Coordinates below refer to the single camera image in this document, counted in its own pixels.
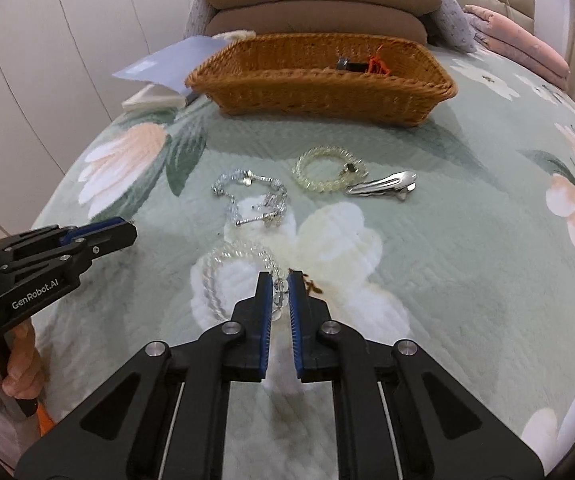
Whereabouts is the silver hair clip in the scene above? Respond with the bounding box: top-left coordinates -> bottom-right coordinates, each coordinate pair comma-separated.
345,170 -> 417,202

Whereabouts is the small white cloth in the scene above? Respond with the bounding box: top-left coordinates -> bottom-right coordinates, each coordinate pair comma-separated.
212,29 -> 258,42

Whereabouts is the folded pink blanket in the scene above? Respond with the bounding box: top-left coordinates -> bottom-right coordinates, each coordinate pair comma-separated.
463,4 -> 571,92

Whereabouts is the clear bead bracelet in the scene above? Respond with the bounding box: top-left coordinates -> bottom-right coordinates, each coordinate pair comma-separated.
199,239 -> 326,322

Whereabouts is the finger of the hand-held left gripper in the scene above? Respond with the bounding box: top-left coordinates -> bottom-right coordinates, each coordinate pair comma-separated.
0,217 -> 128,262
5,222 -> 138,287

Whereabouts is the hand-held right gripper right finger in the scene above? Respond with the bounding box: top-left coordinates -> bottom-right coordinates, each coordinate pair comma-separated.
287,270 -> 543,480

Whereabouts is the folded blue and brown quilt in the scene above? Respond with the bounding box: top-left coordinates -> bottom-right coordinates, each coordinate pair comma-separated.
182,0 -> 479,54

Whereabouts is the black watch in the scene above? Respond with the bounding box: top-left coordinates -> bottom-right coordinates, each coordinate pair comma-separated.
336,56 -> 371,72

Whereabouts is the brown wicker basket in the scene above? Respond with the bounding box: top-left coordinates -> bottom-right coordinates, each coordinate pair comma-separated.
184,32 -> 459,127

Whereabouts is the white folded cloth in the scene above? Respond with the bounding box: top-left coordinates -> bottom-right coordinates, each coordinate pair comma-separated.
122,85 -> 187,112

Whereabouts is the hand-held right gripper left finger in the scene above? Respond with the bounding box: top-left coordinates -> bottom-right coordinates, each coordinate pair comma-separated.
15,271 -> 274,480

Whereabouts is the pale green bead bracelet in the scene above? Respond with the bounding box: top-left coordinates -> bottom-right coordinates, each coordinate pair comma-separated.
295,145 -> 370,195

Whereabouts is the white wardrobe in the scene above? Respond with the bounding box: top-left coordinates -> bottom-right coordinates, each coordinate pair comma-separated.
0,0 -> 218,221

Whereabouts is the person's left hand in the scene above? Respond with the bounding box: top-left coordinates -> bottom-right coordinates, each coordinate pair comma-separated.
0,320 -> 43,401

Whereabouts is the silver crystal bracelet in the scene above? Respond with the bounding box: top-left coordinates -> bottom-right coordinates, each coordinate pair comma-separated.
211,168 -> 289,229

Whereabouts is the green floral bedspread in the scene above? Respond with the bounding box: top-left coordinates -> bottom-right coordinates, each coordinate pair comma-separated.
32,40 -> 575,480

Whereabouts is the red cord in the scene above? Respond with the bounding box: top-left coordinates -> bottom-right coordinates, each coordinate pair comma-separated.
367,45 -> 393,77

